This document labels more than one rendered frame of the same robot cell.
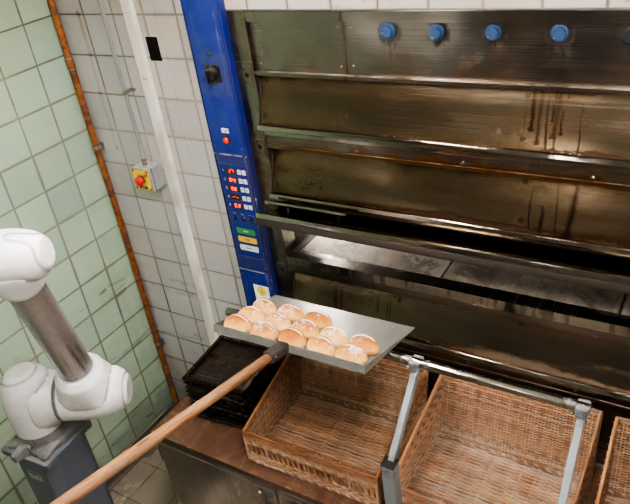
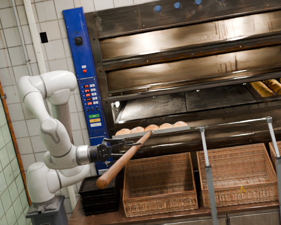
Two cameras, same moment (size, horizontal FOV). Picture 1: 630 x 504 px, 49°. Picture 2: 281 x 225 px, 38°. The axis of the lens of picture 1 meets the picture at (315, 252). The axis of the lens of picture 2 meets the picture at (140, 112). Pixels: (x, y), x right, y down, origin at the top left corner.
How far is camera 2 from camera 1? 1.67 m
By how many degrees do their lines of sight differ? 30
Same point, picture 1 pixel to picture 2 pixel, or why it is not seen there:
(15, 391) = (40, 171)
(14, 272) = (67, 84)
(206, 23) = (76, 18)
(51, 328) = (69, 122)
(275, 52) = (107, 27)
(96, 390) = not seen: hidden behind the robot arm
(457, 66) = (186, 17)
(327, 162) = (133, 71)
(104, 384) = not seen: hidden behind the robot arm
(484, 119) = (199, 34)
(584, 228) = (241, 66)
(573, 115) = (229, 25)
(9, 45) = not seen: outside the picture
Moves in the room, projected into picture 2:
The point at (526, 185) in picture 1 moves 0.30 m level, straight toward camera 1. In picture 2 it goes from (217, 57) to (233, 61)
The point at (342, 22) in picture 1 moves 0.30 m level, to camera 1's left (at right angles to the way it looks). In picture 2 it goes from (138, 9) to (103, 15)
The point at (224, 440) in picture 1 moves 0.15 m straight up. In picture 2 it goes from (107, 217) to (104, 200)
